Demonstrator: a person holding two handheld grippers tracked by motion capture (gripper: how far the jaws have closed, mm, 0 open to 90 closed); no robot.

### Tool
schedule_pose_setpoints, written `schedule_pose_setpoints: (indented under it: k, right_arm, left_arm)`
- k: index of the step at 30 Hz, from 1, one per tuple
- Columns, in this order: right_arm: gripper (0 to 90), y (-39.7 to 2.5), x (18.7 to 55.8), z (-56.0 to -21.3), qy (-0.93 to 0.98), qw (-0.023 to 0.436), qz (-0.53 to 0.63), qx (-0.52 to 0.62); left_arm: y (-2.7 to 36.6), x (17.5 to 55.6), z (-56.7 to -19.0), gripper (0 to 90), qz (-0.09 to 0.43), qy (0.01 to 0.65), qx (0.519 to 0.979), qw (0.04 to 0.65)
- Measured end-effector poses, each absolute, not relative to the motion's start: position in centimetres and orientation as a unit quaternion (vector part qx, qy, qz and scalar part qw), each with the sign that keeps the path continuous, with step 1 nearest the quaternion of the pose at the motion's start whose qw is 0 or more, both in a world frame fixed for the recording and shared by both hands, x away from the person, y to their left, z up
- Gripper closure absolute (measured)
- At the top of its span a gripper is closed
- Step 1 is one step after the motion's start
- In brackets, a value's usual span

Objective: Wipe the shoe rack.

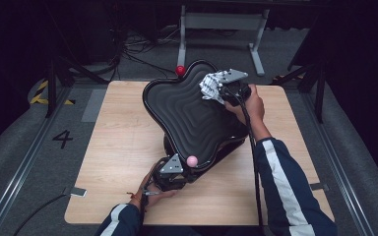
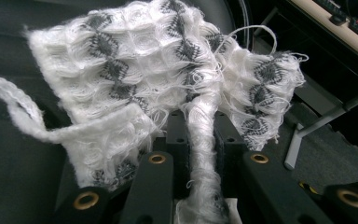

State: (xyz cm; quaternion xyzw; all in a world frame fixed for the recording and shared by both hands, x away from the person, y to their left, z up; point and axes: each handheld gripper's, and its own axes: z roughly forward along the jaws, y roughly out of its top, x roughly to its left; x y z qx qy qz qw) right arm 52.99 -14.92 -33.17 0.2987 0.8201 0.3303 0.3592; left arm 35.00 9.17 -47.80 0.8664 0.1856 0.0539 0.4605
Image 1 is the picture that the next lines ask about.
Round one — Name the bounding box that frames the grey tape piece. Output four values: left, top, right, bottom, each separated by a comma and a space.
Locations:
62, 186, 89, 199
309, 182, 330, 192

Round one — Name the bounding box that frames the person's right hand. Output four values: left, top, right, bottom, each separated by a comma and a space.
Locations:
223, 84, 266, 127

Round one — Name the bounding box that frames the person's left hand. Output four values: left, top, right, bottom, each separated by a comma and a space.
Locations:
133, 162, 178, 211

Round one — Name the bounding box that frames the yellow black floor tape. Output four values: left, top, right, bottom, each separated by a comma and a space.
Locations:
30, 80, 77, 106

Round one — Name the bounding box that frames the white patterned cloth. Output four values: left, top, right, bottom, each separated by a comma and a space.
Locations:
198, 70, 227, 106

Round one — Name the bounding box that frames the left hand-held gripper cable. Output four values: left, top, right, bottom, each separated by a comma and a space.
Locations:
139, 186, 150, 236

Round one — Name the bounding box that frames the grey metal table frame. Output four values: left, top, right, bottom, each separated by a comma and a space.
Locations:
177, 4, 271, 77

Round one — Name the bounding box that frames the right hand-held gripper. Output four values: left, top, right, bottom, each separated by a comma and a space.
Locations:
217, 68, 254, 104

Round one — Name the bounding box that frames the bundle of black floor cables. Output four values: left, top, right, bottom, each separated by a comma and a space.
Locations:
111, 29, 185, 83

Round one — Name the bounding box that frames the black wavy tray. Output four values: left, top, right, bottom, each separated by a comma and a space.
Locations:
142, 59, 251, 185

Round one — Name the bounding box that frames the hand-held gripper cable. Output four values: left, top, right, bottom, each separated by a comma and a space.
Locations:
224, 88, 268, 236
139, 186, 150, 236

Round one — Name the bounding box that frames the black metal stand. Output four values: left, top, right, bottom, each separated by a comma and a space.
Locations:
274, 62, 329, 124

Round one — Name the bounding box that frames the black floor cable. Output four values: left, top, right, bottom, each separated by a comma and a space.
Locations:
13, 194, 70, 236

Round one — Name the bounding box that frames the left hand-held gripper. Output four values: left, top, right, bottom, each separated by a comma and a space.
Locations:
151, 152, 192, 193

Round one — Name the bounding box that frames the right hand-held gripper cable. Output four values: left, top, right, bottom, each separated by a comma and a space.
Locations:
224, 88, 268, 236

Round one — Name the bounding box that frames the metal floor rail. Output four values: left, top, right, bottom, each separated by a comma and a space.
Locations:
0, 86, 74, 236
298, 91, 377, 236

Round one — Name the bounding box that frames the black tripod stand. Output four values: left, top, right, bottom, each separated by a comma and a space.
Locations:
43, 55, 110, 119

